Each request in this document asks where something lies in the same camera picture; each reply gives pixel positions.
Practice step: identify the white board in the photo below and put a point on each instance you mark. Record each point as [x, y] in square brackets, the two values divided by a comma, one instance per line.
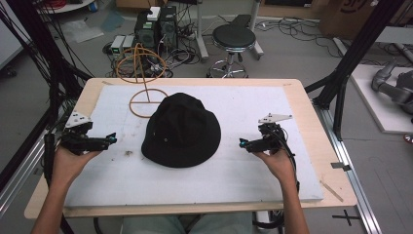
[376, 107]

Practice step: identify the black round stool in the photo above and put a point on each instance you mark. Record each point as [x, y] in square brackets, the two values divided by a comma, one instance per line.
[233, 37]

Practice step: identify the person's left hand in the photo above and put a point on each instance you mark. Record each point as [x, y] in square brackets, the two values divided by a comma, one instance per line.
[69, 165]

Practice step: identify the aluminium rail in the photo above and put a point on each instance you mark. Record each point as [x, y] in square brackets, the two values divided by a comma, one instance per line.
[19, 182]
[350, 169]

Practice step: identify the black computer tower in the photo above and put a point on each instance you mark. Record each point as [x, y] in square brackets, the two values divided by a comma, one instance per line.
[168, 27]
[146, 32]

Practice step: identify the black bucket hat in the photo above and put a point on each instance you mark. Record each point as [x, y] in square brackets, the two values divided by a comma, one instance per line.
[181, 130]

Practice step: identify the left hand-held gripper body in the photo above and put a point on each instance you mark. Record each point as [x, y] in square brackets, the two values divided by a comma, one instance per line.
[79, 141]

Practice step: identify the cardboard box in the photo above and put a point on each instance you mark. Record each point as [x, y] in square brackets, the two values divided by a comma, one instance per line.
[354, 16]

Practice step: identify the person's right hand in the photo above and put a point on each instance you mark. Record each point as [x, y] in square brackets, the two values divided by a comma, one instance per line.
[277, 165]

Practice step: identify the white box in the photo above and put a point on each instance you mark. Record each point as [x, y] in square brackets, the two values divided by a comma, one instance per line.
[154, 13]

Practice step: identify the thin wooden stick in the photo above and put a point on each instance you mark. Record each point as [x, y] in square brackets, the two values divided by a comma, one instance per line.
[331, 191]

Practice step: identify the grey tape piece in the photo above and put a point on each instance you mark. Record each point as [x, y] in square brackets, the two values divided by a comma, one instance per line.
[341, 166]

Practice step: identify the black metal frame post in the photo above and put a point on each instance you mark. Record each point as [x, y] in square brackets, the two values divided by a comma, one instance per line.
[350, 61]
[42, 58]

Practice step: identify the person's legs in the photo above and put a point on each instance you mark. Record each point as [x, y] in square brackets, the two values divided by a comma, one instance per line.
[188, 224]

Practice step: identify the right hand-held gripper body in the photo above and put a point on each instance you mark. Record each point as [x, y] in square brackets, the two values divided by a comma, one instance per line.
[269, 136]

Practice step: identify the white foam mat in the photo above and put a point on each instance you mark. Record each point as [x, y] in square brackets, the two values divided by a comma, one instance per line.
[227, 169]

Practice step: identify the small grey device boxes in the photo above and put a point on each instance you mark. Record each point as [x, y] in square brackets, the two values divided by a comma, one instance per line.
[122, 44]

